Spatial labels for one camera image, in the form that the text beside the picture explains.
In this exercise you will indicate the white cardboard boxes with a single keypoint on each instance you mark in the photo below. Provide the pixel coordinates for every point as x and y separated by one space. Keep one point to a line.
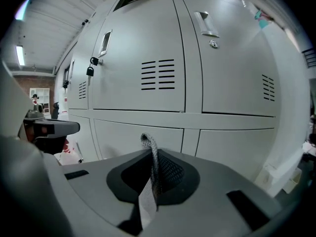
276 179

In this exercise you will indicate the black metal rack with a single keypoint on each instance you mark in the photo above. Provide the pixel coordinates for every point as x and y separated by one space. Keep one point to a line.
310 57

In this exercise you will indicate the round silver lock cylinder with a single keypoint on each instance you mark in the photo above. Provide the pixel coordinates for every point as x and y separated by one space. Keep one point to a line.
213 44

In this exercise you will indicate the white shelf unit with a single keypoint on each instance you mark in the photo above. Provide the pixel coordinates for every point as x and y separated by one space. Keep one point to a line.
44 95

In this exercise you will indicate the long ceiling light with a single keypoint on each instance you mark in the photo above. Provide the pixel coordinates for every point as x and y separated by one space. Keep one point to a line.
20 55
23 9

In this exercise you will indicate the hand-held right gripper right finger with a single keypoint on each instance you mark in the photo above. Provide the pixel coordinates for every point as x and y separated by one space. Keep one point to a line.
209 179

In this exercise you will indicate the red and white bag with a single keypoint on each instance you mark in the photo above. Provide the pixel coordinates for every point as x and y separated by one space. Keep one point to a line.
67 154

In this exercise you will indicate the bank of grey locker doors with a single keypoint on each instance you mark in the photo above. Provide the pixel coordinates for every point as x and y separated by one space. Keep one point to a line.
138 33

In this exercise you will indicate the teal and pink cloth item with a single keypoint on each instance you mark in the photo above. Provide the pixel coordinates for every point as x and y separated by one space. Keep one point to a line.
262 18

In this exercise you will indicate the black locker keys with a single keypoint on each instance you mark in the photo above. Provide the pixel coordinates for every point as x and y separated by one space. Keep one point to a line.
65 84
90 69

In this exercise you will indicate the grey mesh cloth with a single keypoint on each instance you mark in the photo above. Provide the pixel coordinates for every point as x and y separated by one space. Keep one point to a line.
154 157

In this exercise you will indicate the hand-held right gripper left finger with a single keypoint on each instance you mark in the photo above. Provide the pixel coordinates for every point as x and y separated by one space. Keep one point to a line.
93 189

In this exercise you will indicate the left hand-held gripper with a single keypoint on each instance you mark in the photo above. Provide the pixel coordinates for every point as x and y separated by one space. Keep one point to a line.
37 115

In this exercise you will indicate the black office chair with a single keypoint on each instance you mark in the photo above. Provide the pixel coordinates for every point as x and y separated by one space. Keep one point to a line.
55 110

